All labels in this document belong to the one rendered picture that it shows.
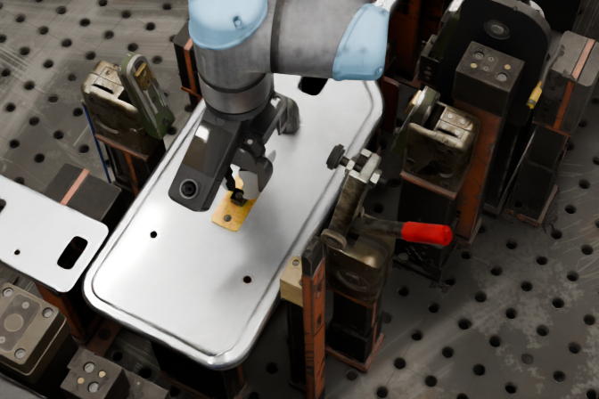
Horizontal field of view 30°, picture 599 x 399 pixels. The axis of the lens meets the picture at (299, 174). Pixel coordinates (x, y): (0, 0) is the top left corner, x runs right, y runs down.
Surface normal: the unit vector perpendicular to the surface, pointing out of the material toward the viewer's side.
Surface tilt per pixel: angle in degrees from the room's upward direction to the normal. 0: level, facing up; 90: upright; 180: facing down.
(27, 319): 0
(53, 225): 0
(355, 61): 64
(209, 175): 30
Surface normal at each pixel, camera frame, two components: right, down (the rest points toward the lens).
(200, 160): -0.28, -0.05
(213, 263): -0.02, -0.49
